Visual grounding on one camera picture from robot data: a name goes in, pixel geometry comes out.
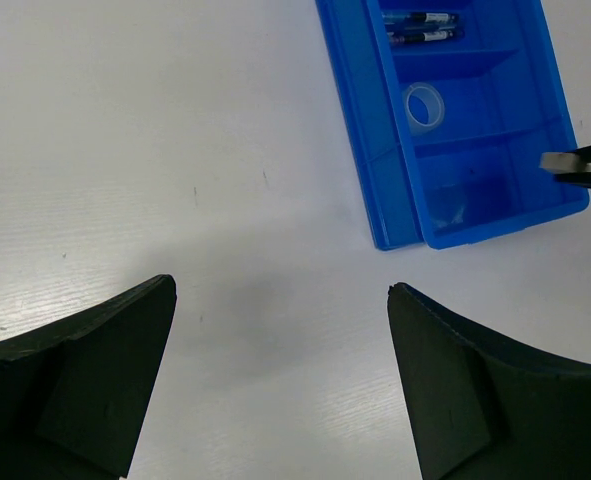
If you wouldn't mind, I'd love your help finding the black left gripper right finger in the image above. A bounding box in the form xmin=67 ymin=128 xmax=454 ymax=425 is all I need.
xmin=387 ymin=283 xmax=591 ymax=479

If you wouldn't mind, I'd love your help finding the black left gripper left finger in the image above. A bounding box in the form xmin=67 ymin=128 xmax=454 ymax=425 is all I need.
xmin=0 ymin=275 xmax=177 ymax=479

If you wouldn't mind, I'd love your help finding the white eraser block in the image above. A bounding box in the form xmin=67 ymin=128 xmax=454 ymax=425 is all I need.
xmin=540 ymin=152 xmax=580 ymax=174

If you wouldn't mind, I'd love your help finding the clear tape roll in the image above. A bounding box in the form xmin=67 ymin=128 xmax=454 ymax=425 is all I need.
xmin=403 ymin=82 xmax=446 ymax=136

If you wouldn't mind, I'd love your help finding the dark blue gel pen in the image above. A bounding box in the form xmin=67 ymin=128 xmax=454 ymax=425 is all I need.
xmin=388 ymin=28 xmax=465 ymax=47

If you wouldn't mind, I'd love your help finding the blue compartment storage bin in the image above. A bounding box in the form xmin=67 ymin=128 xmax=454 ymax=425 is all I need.
xmin=317 ymin=1 xmax=589 ymax=250

